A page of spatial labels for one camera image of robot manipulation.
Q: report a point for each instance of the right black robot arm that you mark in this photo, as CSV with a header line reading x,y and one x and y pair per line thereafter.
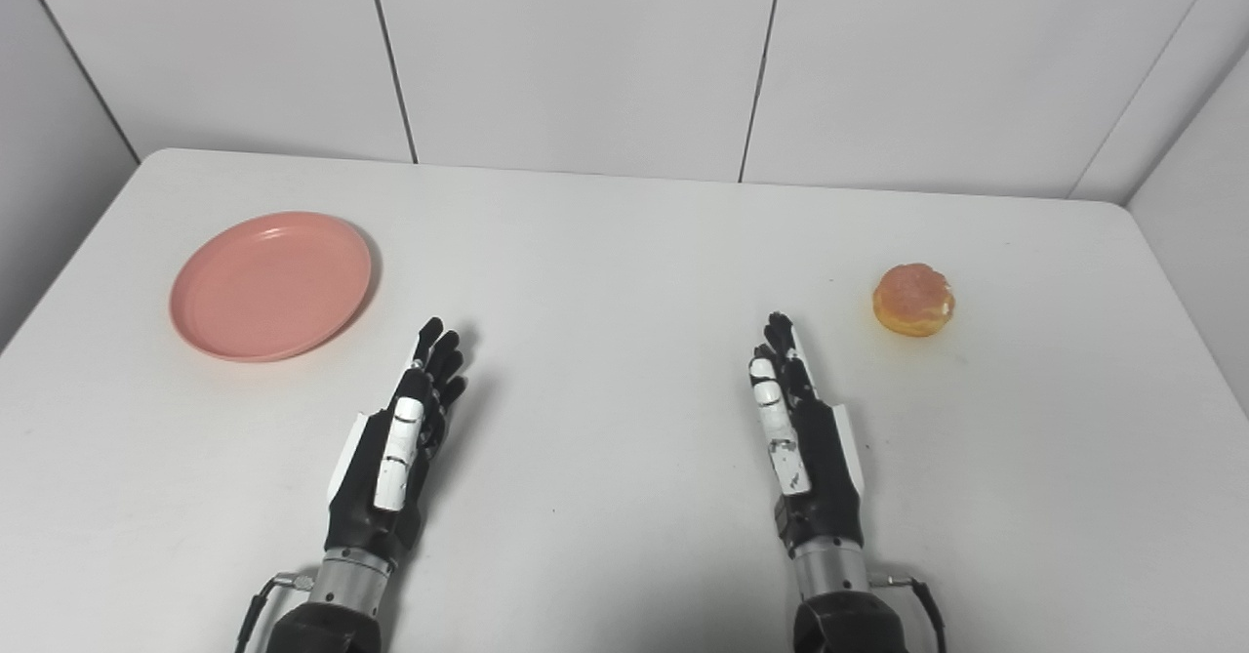
x,y
839,604

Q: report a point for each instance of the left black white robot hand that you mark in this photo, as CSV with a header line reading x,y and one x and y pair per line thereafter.
x,y
371,497

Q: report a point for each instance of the golden cream puff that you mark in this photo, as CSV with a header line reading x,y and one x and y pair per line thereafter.
x,y
913,299

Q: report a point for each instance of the pink round plate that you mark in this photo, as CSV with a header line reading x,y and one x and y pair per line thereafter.
x,y
270,285

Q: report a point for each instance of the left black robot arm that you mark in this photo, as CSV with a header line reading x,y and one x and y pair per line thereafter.
x,y
337,604

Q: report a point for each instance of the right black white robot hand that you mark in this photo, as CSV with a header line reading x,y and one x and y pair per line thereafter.
x,y
825,477

